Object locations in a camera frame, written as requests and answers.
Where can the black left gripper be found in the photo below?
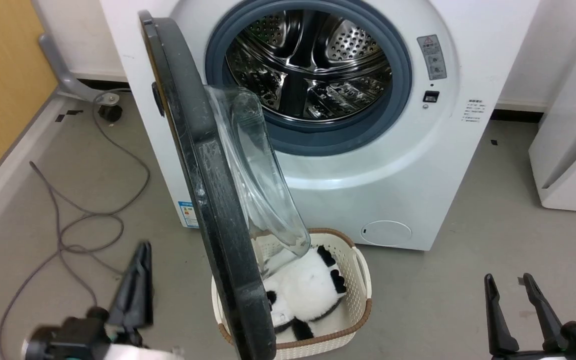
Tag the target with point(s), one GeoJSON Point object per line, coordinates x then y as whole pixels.
{"type": "Point", "coordinates": [78, 335]}

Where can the black-rimmed glass washer door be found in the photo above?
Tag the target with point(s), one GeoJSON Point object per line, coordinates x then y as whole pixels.
{"type": "Point", "coordinates": [208, 165]}

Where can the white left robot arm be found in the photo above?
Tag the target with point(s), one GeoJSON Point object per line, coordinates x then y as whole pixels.
{"type": "Point", "coordinates": [143, 354]}

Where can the white front-load washing machine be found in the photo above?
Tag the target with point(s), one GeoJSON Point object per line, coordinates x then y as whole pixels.
{"type": "Point", "coordinates": [398, 170]}

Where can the black door lock latch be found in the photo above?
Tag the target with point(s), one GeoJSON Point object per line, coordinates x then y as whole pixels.
{"type": "Point", "coordinates": [431, 96]}

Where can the grey rubber door gasket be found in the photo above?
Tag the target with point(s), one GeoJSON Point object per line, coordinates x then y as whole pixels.
{"type": "Point", "coordinates": [338, 137]}

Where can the blue energy label sticker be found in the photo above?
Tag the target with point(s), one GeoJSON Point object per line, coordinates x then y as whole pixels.
{"type": "Point", "coordinates": [188, 214]}

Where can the round white filter cover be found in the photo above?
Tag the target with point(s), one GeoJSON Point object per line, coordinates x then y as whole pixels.
{"type": "Point", "coordinates": [386, 233]}

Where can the cream plastic laundry basket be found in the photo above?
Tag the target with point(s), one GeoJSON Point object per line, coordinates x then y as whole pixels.
{"type": "Point", "coordinates": [355, 280]}

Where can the black and white panda plush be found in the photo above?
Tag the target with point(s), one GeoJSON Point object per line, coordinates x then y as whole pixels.
{"type": "Point", "coordinates": [308, 290]}

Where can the white appliance cabinet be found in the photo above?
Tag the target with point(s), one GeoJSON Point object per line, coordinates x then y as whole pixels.
{"type": "Point", "coordinates": [575, 145]}

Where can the black round floor plug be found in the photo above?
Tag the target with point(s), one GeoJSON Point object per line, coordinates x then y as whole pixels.
{"type": "Point", "coordinates": [110, 113]}

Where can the small printed text label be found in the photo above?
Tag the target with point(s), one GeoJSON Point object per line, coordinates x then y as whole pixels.
{"type": "Point", "coordinates": [473, 111]}

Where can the grey warning sticker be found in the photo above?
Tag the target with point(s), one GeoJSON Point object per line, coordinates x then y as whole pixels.
{"type": "Point", "coordinates": [432, 56]}

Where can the stainless steel washer drum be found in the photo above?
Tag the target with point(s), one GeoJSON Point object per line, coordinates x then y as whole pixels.
{"type": "Point", "coordinates": [313, 65]}

